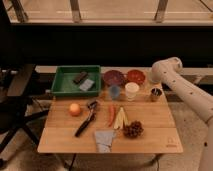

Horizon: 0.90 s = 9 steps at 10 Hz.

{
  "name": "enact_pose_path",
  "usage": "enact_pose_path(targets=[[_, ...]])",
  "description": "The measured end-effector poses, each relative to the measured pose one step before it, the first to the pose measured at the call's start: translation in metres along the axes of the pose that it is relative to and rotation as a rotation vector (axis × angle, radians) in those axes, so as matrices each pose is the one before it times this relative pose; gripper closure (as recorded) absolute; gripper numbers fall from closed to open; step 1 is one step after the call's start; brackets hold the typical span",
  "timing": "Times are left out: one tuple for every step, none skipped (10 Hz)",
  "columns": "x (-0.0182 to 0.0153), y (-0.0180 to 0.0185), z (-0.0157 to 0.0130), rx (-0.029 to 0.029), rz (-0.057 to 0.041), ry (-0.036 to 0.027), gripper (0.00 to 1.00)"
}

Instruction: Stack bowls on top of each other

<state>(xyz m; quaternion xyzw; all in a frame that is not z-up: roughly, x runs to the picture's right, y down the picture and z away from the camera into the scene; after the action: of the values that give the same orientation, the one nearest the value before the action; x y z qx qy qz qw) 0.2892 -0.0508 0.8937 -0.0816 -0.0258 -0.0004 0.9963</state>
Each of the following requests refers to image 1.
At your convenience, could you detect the red bowl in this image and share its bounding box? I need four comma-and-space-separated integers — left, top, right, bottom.
127, 69, 145, 85

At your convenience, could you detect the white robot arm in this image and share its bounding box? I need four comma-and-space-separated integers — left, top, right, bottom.
148, 57, 213, 171

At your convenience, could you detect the purple bowl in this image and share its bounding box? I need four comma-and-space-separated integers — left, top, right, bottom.
103, 70, 125, 85

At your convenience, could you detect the blue cup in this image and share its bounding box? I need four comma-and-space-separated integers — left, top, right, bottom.
109, 85, 121, 100

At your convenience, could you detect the grey sponge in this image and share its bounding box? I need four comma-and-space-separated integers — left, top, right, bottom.
79, 79, 94, 91

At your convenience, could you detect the green plastic tray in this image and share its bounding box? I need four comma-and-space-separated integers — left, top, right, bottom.
51, 65, 101, 97

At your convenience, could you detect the orange carrot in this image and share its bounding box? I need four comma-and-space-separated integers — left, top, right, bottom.
108, 105, 115, 127

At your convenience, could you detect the white cup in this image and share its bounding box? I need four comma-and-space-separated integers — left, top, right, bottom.
125, 82, 140, 101

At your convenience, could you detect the dark brown bar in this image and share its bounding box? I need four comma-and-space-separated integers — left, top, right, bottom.
73, 72, 88, 84

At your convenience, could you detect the black peeler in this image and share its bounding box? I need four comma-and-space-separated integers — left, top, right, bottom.
75, 100, 98, 137

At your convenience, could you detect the orange apple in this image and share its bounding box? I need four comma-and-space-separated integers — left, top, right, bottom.
69, 103, 81, 116

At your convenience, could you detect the small metal cup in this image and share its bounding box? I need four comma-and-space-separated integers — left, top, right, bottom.
150, 88, 162, 102

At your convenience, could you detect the grey folded cloth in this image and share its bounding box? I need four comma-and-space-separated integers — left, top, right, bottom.
94, 130, 115, 153

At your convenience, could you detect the brown pine cone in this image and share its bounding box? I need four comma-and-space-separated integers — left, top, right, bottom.
123, 121, 143, 138

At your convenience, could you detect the black office chair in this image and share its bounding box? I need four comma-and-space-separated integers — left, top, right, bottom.
0, 64, 48, 154

